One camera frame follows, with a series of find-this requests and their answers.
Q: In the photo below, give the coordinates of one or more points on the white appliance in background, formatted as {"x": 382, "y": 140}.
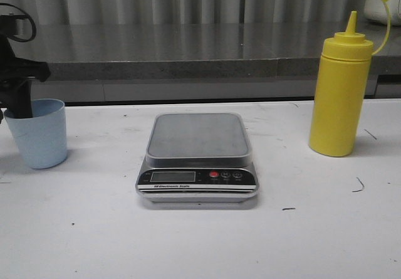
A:
{"x": 374, "y": 10}

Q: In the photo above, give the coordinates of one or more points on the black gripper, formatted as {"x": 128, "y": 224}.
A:
{"x": 17, "y": 73}

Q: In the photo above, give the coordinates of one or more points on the stainless steel back counter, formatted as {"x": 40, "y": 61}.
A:
{"x": 102, "y": 64}

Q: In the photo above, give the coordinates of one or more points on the light blue plastic cup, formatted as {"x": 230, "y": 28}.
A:
{"x": 41, "y": 139}

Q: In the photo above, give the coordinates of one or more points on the silver digital kitchen scale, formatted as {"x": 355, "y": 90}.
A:
{"x": 198, "y": 158}

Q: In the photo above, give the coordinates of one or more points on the yellow squeeze bottle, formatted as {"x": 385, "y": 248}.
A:
{"x": 340, "y": 88}

